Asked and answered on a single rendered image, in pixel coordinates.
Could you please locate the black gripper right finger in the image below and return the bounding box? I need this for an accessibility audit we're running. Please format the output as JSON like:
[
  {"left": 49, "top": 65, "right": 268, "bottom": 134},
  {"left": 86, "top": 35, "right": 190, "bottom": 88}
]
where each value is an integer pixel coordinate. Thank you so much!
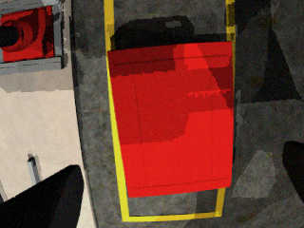
[{"left": 282, "top": 141, "right": 304, "bottom": 202}]

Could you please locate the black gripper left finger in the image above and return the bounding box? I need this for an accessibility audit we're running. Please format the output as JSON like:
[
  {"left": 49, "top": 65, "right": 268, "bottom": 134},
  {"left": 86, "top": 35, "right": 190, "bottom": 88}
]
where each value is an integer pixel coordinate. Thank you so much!
[{"left": 0, "top": 164, "right": 84, "bottom": 228}]

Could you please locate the yellow rectangular frame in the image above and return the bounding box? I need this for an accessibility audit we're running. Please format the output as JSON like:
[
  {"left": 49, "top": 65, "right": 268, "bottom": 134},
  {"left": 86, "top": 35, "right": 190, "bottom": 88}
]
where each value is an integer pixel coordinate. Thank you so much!
[{"left": 104, "top": 0, "right": 236, "bottom": 221}]

